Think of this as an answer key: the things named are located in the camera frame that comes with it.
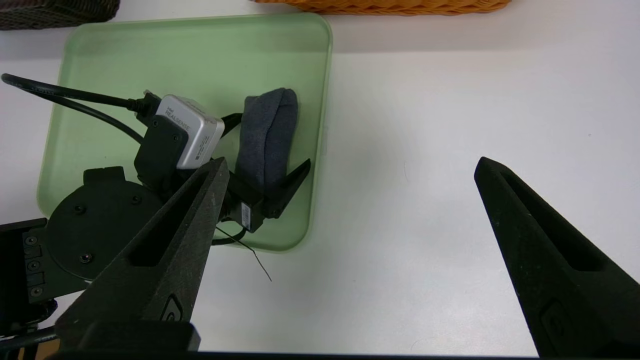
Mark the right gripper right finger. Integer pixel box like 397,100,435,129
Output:
473,156,640,358

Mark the thin black zip tie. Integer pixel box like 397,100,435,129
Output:
216,227,274,283

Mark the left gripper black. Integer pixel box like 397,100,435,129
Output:
220,158,312,235

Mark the dark grey towel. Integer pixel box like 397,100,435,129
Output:
234,88,299,197

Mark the light green plastic tray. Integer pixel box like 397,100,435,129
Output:
36,13,334,252

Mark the orange wicker basket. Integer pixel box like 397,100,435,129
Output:
252,0,512,17

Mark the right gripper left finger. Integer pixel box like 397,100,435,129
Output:
52,157,231,354

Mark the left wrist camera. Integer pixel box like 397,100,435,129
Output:
134,90,226,196

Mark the dark brown wicker basket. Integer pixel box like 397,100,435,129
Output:
0,0,121,31

